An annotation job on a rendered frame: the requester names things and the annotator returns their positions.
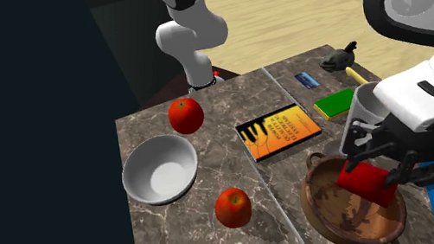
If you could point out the red tomato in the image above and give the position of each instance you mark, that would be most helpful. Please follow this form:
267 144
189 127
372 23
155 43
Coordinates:
186 116

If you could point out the red block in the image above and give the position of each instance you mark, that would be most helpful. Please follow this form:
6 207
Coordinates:
364 184

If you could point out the blue card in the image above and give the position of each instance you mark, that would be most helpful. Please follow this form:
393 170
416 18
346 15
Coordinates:
307 80

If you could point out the white bowl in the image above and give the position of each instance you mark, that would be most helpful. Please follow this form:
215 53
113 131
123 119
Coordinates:
156 172

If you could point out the orange and black book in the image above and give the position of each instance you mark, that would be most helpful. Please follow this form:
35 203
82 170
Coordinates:
282 133

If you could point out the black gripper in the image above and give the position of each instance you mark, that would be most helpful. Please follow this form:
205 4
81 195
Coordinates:
424 143

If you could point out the yellow stick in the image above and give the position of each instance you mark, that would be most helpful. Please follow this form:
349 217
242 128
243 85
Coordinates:
356 75

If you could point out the black bird figure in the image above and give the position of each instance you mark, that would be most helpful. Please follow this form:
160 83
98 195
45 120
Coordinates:
336 61

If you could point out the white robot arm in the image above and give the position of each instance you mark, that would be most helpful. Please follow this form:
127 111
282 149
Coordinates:
421 3

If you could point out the red apple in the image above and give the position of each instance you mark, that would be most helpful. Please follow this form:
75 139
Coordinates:
233 208

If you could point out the green and yellow sponge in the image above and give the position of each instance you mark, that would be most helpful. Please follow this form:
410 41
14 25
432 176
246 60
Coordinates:
335 102

